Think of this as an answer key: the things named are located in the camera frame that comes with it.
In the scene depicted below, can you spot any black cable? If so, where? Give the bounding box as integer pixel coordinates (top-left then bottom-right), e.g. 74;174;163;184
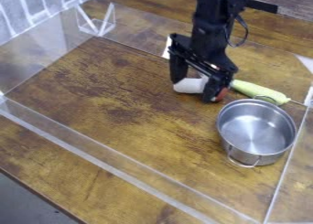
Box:
224;14;250;48

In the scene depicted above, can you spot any clear acrylic triangular bracket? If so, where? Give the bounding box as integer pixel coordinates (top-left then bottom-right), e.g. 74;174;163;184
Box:
76;3;117;37

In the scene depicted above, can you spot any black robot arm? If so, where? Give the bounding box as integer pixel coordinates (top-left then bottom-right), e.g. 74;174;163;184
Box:
169;0;249;102

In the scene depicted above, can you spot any black bar in background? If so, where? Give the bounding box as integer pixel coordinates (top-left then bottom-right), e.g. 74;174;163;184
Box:
246;0;277;14

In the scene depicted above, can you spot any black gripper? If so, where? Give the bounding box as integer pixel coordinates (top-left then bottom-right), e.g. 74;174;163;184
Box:
167;33;238;103

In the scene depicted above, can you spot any clear acrylic enclosure wall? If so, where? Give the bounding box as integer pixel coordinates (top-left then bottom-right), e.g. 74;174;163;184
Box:
0;0;313;224

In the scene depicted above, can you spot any silver metal pot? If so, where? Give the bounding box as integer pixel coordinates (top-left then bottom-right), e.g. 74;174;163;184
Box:
217;95;297;168

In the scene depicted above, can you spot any plush brown white mushroom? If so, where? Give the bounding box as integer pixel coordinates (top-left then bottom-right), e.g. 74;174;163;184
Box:
173;73;230;103

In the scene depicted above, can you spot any spoon with green handle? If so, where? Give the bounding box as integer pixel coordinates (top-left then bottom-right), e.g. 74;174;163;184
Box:
232;80;292;106

